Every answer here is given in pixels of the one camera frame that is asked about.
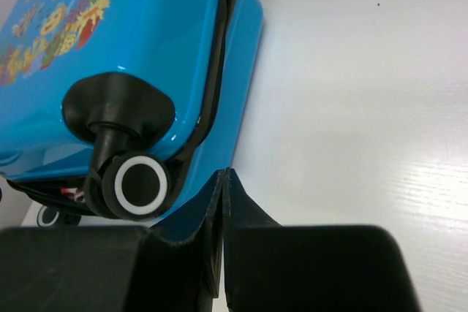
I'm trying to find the red white patterned packet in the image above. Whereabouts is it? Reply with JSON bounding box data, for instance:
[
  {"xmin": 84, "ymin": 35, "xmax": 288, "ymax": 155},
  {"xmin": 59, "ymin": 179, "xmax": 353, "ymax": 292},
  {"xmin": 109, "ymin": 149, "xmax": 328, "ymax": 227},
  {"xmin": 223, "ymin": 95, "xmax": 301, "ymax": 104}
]
[{"xmin": 61, "ymin": 188, "xmax": 86, "ymax": 203}]

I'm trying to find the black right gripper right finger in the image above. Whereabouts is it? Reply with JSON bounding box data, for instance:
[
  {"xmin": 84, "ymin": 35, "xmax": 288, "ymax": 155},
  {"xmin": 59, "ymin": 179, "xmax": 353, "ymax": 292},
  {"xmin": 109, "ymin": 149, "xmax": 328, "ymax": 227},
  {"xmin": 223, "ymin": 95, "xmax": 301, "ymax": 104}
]
[{"xmin": 222, "ymin": 169, "xmax": 421, "ymax": 311}]

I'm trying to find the blue kids suitcase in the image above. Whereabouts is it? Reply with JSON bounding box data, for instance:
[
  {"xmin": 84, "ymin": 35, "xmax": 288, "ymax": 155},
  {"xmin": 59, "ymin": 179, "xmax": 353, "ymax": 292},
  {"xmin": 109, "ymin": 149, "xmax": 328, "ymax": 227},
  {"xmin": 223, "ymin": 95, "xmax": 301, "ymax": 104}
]
[{"xmin": 1, "ymin": 0, "xmax": 264, "ymax": 227}]

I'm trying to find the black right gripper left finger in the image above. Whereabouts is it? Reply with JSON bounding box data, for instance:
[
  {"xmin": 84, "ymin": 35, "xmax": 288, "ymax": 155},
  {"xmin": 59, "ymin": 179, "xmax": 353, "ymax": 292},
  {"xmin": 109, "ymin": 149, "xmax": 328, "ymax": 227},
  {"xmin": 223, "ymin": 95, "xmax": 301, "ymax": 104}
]
[{"xmin": 1, "ymin": 170, "xmax": 224, "ymax": 311}]

